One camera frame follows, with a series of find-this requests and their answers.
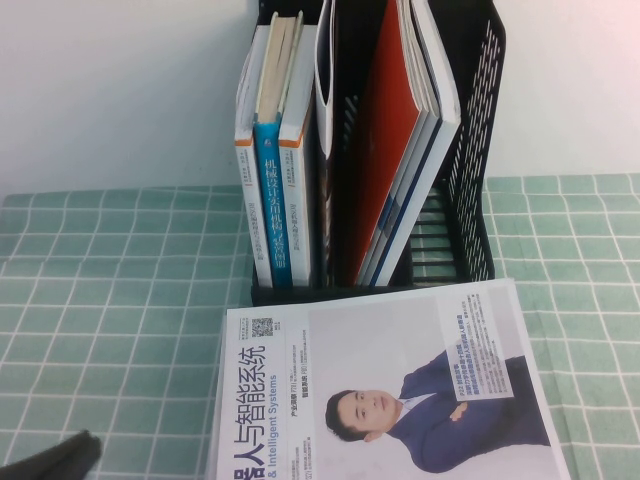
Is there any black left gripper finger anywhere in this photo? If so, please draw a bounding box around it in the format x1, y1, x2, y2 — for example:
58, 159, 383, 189
0, 429, 104, 480

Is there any curved white black magazine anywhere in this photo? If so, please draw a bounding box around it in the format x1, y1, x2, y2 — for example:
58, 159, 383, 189
313, 0, 337, 289

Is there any green checked tablecloth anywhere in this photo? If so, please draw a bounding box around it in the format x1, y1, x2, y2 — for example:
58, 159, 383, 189
0, 172, 640, 480

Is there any magazine with man portrait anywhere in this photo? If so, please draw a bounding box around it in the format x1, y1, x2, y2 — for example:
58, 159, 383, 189
207, 277, 574, 480

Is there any white book orange band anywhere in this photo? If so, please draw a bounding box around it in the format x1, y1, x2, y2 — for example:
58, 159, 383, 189
233, 24, 274, 290
277, 24, 319, 288

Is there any blue spine book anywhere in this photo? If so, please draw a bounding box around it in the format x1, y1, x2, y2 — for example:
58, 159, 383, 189
252, 10, 305, 290

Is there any black plastic book holder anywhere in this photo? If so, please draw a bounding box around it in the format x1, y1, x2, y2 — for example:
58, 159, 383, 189
248, 0, 507, 307

